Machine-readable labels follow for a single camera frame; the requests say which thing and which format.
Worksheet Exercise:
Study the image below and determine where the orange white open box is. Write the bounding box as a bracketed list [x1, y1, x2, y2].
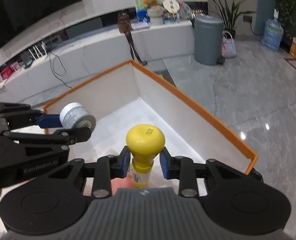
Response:
[43, 60, 258, 173]

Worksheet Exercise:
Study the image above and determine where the white marble tv console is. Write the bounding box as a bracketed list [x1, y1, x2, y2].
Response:
[0, 21, 194, 102]

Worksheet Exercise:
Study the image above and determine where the brown leather camera bag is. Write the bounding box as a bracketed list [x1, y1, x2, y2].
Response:
[117, 11, 147, 66]

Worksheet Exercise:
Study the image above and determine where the white wifi router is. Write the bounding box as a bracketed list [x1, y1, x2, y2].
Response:
[28, 41, 49, 67]

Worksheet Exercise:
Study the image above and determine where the teddy bear plush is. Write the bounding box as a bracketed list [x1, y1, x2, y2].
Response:
[143, 0, 158, 9]

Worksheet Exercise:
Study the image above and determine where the black power cable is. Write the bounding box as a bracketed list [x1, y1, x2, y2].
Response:
[47, 49, 74, 90]

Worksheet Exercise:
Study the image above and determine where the yellow mushroom-cap bottle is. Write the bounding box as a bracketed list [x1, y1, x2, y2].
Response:
[126, 124, 165, 187]

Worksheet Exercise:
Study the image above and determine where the grey white round jar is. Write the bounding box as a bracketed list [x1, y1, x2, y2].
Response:
[59, 102, 96, 132]

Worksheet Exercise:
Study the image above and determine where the pastel woven basket bag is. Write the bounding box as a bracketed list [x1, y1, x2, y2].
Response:
[221, 30, 237, 59]

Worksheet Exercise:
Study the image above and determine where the blue plastic bag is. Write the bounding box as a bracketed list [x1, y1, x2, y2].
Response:
[262, 18, 284, 51]

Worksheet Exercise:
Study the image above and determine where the white round paper fan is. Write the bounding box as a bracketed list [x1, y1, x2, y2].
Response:
[163, 0, 180, 14]

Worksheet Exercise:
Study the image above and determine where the grey round trash bin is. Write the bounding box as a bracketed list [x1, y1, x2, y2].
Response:
[194, 15, 224, 66]

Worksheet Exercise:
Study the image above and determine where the green leafy potted plant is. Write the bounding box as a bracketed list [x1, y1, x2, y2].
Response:
[212, 0, 256, 38]

